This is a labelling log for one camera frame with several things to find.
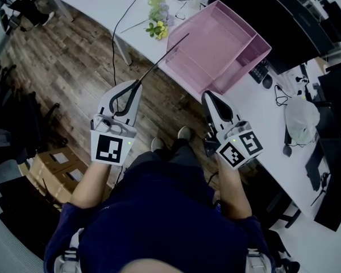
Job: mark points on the person's navy shirt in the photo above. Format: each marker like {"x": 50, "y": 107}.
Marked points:
{"x": 159, "y": 223}

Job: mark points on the artificial flower bunch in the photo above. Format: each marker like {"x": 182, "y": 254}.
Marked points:
{"x": 159, "y": 28}

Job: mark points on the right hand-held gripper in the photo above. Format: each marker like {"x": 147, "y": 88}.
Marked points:
{"x": 238, "y": 149}

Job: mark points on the white plastic bag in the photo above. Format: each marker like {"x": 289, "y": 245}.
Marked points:
{"x": 301, "y": 118}

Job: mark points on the person's dark trousers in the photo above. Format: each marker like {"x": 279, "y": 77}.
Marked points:
{"x": 170, "y": 158}

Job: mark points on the black keyboard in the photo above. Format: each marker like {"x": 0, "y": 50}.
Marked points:
{"x": 258, "y": 71}
{"x": 315, "y": 169}

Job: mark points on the person's right forearm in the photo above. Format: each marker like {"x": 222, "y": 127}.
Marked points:
{"x": 233, "y": 192}

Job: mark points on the black computer mouse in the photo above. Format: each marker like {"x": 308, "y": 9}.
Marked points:
{"x": 267, "y": 81}
{"x": 287, "y": 151}

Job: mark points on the cardboard box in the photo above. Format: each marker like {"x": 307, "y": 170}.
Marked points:
{"x": 71, "y": 189}
{"x": 42, "y": 163}

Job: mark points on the thin white board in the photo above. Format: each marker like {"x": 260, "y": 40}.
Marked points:
{"x": 170, "y": 51}

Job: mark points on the pink mesh desk tray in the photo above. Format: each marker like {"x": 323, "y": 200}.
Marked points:
{"x": 216, "y": 53}

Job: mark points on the person's left shoe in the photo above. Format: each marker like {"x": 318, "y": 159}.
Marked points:
{"x": 157, "y": 144}

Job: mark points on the person's head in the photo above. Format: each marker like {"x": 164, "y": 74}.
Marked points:
{"x": 156, "y": 267}

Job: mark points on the person's right shoe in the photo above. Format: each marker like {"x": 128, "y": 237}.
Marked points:
{"x": 184, "y": 132}

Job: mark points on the person's shoe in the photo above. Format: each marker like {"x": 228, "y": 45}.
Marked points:
{"x": 184, "y": 132}
{"x": 157, "y": 144}

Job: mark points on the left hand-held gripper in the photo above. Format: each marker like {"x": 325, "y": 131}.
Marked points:
{"x": 108, "y": 149}

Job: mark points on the black office chair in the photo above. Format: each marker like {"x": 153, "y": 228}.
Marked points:
{"x": 270, "y": 186}
{"x": 31, "y": 118}
{"x": 0, "y": 95}

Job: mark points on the white desk leg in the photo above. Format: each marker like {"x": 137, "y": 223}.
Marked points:
{"x": 125, "y": 51}

